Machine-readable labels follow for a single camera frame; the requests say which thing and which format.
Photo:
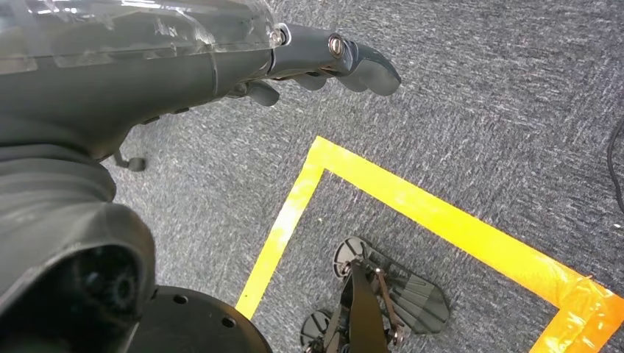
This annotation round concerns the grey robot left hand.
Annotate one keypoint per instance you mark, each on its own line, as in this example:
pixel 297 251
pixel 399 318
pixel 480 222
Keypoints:
pixel 122 73

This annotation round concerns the black round robot flange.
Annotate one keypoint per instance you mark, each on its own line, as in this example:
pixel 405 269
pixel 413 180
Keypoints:
pixel 195 324

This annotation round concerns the yellow floor tape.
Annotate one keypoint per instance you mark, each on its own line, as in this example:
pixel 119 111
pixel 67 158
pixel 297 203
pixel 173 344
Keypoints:
pixel 439 214

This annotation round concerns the black robot foot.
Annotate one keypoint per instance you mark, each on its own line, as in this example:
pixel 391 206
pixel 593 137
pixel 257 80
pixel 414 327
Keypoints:
pixel 409 297

